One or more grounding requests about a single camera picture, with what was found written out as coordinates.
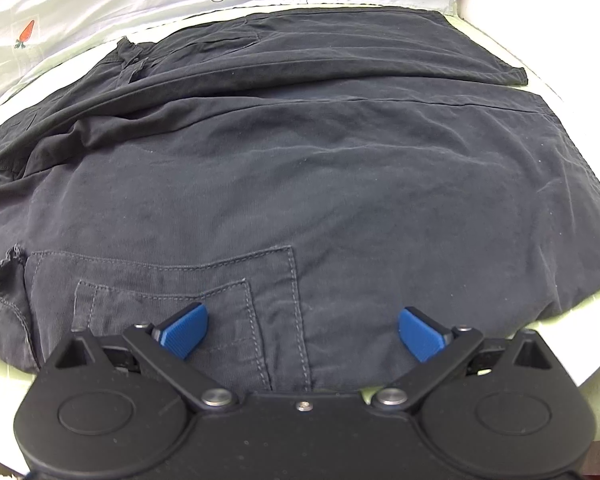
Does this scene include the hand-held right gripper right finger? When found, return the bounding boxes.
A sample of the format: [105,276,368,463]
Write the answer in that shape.
[371,307,552,412]

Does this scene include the black pants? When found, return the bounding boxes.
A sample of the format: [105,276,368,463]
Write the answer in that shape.
[0,4,600,393]

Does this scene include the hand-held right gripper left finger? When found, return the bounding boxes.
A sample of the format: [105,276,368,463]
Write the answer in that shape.
[55,302,238,412]

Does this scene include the carrot print grey sheet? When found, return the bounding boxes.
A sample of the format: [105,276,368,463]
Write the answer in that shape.
[0,0,461,126]

